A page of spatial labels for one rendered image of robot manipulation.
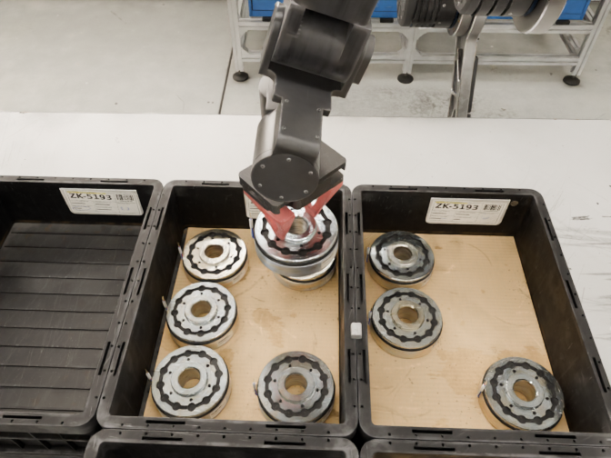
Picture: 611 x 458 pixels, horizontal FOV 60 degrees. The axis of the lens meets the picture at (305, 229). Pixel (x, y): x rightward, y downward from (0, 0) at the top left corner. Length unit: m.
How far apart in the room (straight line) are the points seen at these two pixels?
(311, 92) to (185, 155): 0.83
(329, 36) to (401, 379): 0.49
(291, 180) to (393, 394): 0.41
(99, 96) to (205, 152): 1.59
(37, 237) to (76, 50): 2.28
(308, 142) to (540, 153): 1.00
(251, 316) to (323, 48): 0.48
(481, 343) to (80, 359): 0.58
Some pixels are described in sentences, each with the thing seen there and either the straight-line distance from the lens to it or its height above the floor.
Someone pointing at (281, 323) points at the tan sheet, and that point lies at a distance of 0.80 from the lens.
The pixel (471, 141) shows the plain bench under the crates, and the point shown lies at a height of 0.70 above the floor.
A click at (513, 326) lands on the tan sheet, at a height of 0.83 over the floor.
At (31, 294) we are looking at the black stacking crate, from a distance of 0.94.
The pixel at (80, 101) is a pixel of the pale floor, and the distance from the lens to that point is 2.81.
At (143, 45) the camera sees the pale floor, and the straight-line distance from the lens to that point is 3.14.
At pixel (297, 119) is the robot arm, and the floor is 1.26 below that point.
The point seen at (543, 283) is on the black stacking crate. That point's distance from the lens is 0.86.
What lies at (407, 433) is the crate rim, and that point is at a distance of 0.64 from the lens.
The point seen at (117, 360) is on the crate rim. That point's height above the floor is 0.93.
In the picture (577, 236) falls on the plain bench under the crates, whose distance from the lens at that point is 1.20.
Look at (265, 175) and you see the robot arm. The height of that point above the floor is 1.22.
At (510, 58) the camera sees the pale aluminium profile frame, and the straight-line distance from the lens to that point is 2.83.
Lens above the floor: 1.52
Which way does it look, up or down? 50 degrees down
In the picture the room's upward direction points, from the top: straight up
